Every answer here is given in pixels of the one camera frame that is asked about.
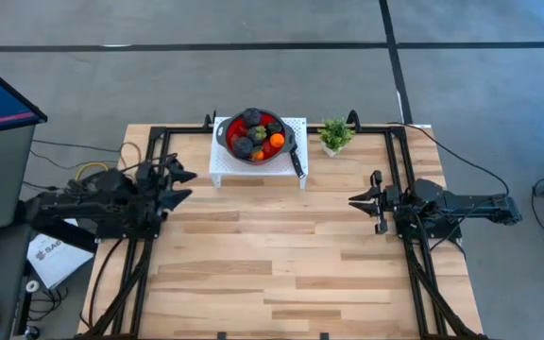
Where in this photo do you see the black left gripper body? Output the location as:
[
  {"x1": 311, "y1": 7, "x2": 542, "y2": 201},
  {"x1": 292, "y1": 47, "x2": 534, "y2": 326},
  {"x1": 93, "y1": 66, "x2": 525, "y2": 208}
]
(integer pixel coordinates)
[{"x1": 141, "y1": 160, "x2": 172, "y2": 217}]

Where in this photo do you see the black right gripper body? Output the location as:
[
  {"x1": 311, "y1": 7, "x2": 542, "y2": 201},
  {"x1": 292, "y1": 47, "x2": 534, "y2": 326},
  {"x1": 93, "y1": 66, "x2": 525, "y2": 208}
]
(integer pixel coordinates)
[{"x1": 369, "y1": 169, "x2": 401, "y2": 236}]

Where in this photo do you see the dark purple crinkled fruit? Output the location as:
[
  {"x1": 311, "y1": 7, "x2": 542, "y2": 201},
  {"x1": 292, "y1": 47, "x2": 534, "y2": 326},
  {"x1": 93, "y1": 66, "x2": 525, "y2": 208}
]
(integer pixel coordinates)
[
  {"x1": 231, "y1": 136, "x2": 255, "y2": 160},
  {"x1": 242, "y1": 108, "x2": 264, "y2": 128}
]

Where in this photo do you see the small green potted plant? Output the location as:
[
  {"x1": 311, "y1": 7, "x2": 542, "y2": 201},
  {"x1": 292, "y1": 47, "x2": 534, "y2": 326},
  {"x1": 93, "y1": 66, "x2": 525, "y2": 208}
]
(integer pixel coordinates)
[{"x1": 317, "y1": 117, "x2": 356, "y2": 158}]

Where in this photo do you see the white printed booklet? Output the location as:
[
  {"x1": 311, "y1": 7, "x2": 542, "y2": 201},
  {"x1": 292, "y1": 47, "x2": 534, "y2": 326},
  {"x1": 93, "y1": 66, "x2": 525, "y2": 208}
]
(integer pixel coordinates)
[{"x1": 25, "y1": 218, "x2": 96, "y2": 290}]

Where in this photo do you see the grey side desk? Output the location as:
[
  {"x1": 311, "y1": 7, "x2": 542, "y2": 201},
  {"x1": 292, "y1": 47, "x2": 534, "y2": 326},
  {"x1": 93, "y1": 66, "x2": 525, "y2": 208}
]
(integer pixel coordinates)
[{"x1": 0, "y1": 221, "x2": 35, "y2": 340}]

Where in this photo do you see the black aluminium rig frame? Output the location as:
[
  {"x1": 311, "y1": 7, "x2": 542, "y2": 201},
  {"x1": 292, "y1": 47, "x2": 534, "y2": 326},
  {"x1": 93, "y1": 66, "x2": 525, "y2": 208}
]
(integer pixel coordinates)
[{"x1": 76, "y1": 109, "x2": 490, "y2": 340}]

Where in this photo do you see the yellow cable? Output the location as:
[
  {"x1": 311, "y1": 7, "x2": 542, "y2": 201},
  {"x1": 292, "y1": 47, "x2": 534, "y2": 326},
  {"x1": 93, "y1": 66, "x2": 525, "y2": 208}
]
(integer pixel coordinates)
[{"x1": 74, "y1": 161, "x2": 111, "y2": 183}]

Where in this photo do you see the thin black hanging cable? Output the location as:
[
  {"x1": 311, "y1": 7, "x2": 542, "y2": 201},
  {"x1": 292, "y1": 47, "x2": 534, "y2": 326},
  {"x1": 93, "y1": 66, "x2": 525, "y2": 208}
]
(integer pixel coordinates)
[{"x1": 387, "y1": 121, "x2": 512, "y2": 197}]

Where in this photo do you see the dark thick curved cable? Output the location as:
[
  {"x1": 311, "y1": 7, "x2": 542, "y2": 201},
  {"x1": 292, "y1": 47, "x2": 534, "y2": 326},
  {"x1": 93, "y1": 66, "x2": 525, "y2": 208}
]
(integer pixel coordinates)
[{"x1": 86, "y1": 237, "x2": 126, "y2": 332}]

